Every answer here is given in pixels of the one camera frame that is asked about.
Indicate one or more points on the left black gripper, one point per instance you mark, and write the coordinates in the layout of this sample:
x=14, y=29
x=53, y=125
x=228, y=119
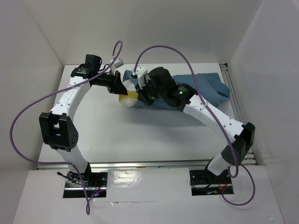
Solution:
x=119, y=89

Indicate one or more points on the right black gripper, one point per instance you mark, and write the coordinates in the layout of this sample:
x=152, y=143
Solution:
x=142, y=96

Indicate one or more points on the cream yellow pillow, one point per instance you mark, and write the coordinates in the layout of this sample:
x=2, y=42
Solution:
x=131, y=97

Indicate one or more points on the blue pillowcase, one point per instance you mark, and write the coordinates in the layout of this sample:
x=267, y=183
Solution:
x=210, y=86

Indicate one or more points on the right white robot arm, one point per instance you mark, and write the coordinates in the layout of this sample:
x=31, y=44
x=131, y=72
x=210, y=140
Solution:
x=186, y=99

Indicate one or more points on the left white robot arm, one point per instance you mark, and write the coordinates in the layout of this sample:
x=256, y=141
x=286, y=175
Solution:
x=58, y=129

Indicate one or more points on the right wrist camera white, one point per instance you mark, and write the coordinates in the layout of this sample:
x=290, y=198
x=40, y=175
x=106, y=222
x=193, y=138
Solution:
x=138, y=76

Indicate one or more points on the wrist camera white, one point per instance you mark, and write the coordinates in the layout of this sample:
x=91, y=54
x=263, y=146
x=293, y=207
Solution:
x=138, y=76
x=118, y=63

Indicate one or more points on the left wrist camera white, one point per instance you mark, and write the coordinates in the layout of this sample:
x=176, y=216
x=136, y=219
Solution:
x=118, y=63

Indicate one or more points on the aluminium rail front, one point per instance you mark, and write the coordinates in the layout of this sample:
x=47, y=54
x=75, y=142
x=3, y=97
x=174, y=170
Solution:
x=149, y=164

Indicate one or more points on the aluminium rail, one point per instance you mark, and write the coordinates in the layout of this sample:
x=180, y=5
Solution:
x=232, y=106
x=149, y=164

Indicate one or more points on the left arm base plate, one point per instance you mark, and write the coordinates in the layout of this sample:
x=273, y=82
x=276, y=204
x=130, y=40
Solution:
x=95, y=180

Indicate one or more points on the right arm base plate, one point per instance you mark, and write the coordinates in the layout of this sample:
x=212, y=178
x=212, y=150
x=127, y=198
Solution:
x=206, y=178

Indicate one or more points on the aluminium rail right side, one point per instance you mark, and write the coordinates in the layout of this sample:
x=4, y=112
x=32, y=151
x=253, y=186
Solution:
x=232, y=106

